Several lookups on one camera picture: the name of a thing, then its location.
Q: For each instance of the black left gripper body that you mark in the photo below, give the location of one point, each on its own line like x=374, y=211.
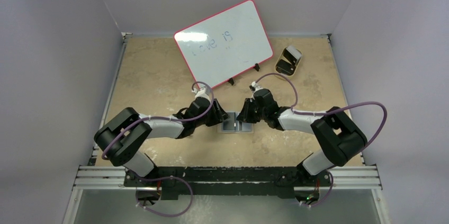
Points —
x=212, y=118

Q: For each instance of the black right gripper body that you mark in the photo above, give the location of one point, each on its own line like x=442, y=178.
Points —
x=248, y=110

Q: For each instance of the black credit card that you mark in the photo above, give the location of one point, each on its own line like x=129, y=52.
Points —
x=236, y=127

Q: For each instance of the stack of grey cards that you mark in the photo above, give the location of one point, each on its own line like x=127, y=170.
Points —
x=294, y=55

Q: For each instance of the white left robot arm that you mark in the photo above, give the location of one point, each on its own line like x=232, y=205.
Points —
x=121, y=138

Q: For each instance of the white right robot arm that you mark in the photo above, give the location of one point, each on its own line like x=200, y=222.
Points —
x=338, y=136

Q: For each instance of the black whiteboard stand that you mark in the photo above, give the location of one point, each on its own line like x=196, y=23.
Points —
x=257, y=67

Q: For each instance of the pink framed whiteboard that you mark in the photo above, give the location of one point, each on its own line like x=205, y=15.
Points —
x=225, y=45

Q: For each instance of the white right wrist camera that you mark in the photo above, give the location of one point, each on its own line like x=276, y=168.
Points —
x=254, y=87

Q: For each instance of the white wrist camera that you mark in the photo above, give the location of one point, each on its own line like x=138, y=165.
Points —
x=203, y=92
x=254, y=87

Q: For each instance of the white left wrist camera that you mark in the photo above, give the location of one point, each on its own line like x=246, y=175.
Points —
x=203, y=92

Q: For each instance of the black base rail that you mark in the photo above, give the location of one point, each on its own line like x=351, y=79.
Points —
x=283, y=182

